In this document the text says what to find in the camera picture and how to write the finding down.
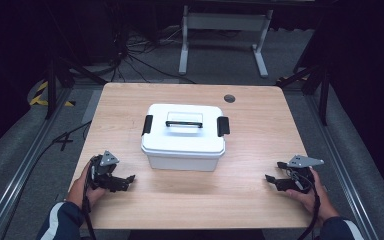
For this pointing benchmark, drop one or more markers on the person's right hand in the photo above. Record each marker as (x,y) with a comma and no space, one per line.
(320,200)

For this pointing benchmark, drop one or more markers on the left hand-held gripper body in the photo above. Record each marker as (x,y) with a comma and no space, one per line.
(101,170)

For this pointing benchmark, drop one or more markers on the white lidded storage box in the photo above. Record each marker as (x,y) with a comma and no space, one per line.
(183,141)

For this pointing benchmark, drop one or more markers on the person's left hand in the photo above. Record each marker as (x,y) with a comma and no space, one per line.
(80,190)

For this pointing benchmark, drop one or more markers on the grey table grommet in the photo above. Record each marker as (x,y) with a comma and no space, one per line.
(229,98)

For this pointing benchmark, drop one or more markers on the black metal stand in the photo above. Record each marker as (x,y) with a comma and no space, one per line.
(323,96)
(51,90)

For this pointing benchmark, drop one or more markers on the white metal desk frame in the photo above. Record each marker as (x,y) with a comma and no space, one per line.
(225,21)

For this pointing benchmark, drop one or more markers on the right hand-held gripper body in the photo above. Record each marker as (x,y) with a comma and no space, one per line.
(301,176)

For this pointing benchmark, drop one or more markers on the aluminium floor rail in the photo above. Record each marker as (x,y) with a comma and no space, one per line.
(346,173)
(20,173)

